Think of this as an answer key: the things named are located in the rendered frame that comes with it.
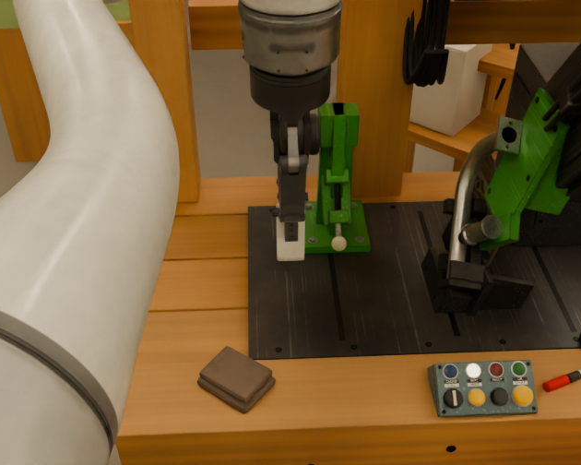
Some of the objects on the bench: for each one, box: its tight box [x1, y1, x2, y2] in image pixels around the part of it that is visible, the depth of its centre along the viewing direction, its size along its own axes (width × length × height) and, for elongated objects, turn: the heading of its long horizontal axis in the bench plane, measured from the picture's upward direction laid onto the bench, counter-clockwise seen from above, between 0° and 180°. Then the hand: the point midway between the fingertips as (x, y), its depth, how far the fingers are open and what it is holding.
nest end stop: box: [437, 278, 481, 292], centre depth 127 cm, size 4×7×6 cm, turn 93°
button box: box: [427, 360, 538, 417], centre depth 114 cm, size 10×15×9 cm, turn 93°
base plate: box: [248, 201, 581, 360], centre depth 139 cm, size 42×110×2 cm, turn 93°
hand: (290, 232), depth 80 cm, fingers closed
